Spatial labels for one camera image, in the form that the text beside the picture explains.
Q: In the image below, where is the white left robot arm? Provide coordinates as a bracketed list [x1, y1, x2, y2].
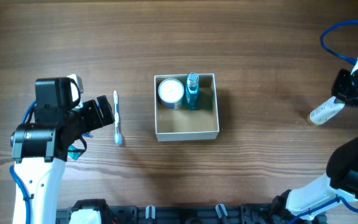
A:
[9, 77, 114, 223]

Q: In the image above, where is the blue white toothbrush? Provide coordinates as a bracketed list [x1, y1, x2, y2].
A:
[113, 90, 123, 146]

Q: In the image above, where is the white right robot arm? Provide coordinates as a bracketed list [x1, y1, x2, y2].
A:
[266, 55, 358, 223]

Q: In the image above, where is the red green toothpaste tube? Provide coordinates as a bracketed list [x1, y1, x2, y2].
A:
[68, 146, 86, 161]

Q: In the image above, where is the white lotion tube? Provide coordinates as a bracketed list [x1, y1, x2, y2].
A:
[308, 96, 345, 126]

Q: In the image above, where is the white round jar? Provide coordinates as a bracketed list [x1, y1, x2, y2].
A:
[158, 78, 185, 110]

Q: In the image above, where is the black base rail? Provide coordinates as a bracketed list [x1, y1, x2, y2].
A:
[55, 198, 328, 224]

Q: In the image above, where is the white cardboard box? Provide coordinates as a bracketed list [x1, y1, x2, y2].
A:
[154, 73, 220, 142]

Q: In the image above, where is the blue mouthwash bottle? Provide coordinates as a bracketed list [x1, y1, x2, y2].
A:
[185, 72, 200, 110]

